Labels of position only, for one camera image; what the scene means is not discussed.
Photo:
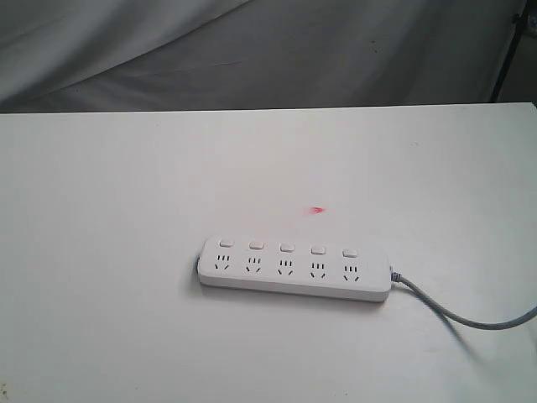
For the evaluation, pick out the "grey backdrop cloth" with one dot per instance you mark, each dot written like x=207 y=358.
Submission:
x=111 y=56

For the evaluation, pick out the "white five-outlet power strip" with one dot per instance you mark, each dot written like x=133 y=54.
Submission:
x=298 y=267

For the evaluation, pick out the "black tripod stand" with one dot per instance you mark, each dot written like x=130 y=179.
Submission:
x=519 y=22

